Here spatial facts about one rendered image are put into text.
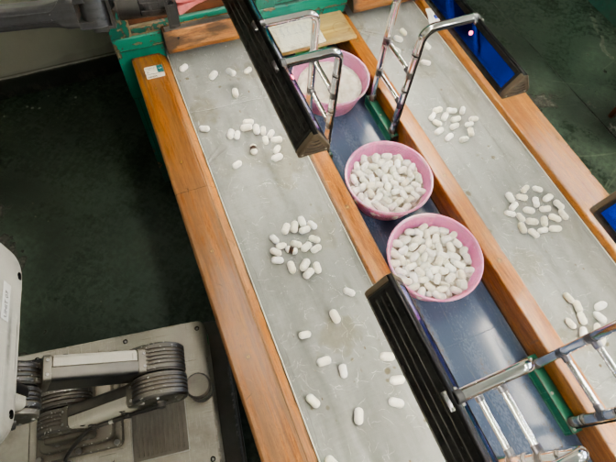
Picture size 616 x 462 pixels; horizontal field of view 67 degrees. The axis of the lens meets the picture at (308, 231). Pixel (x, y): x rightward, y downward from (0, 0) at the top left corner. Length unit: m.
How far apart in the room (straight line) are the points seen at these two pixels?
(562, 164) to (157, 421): 1.43
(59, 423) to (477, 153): 1.40
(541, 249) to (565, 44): 2.19
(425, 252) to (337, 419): 0.51
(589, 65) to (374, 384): 2.67
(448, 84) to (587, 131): 1.39
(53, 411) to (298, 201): 0.83
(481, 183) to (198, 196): 0.85
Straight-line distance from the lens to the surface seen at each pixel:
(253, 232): 1.33
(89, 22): 1.23
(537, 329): 1.36
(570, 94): 3.19
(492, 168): 1.60
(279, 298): 1.24
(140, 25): 1.73
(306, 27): 1.84
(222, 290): 1.23
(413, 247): 1.35
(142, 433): 1.48
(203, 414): 1.46
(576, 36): 3.62
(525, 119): 1.75
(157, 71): 1.69
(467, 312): 1.40
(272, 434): 1.14
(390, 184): 1.45
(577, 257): 1.55
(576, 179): 1.67
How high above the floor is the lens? 1.90
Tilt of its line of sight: 61 degrees down
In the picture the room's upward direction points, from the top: 7 degrees clockwise
